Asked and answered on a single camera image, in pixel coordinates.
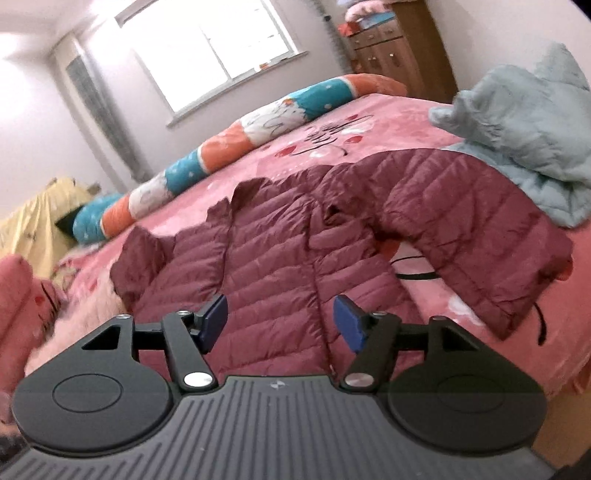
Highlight colourful rolled quilt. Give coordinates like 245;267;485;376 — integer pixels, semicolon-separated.
72;73;408;245

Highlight wooden dresser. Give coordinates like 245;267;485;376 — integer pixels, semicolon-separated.
348;1;458;103

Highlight yellow cloth covered furniture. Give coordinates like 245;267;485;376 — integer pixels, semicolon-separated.
1;178;93;278

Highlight folded blankets on dresser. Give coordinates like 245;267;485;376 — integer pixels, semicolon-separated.
338;1;394;37

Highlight bright window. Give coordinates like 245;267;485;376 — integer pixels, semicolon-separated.
115;0;307;126

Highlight pink folded blanket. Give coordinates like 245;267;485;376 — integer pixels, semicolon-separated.
0;254;63;398

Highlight grey checked curtain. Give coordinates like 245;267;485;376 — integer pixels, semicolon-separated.
65;54;152;183

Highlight light blue down jacket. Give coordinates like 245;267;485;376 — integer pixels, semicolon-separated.
429;43;590;229

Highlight maroon down jacket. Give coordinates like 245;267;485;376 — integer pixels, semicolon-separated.
110;149;573;378

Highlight light pink quilted pad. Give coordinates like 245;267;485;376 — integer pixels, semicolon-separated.
22;271;129;377

